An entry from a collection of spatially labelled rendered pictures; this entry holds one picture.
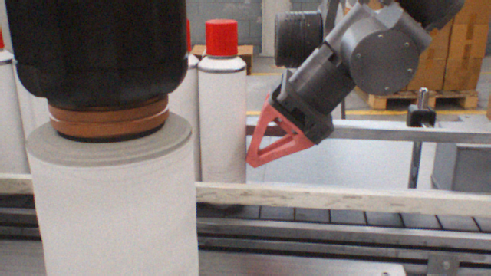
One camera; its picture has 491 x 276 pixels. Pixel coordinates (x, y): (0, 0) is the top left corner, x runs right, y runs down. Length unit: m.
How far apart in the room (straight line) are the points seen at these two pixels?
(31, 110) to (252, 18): 5.49
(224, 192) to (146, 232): 0.30
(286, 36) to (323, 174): 0.86
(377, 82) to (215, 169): 0.21
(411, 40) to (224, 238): 0.28
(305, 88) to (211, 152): 0.12
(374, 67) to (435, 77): 3.67
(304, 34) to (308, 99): 1.09
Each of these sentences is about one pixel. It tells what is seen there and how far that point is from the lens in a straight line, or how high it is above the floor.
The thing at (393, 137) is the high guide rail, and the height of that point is 0.95.
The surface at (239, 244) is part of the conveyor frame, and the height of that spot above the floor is 0.85.
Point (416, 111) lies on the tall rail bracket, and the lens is 0.64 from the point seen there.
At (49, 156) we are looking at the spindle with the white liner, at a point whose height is 1.06.
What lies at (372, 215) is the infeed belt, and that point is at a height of 0.88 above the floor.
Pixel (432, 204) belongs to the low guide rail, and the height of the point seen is 0.91.
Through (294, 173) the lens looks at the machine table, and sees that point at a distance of 0.78.
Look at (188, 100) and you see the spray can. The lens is 0.54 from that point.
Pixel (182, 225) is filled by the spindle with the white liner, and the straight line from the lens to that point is 0.27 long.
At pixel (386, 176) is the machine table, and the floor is 0.83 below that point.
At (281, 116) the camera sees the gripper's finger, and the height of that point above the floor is 0.99.
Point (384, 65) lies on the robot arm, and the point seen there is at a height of 1.06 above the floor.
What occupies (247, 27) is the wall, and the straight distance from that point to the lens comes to 6.04.
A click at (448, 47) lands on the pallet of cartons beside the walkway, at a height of 0.47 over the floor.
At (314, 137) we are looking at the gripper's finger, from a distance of 0.51.
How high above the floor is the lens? 1.15
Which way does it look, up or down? 20 degrees down
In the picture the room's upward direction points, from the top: straight up
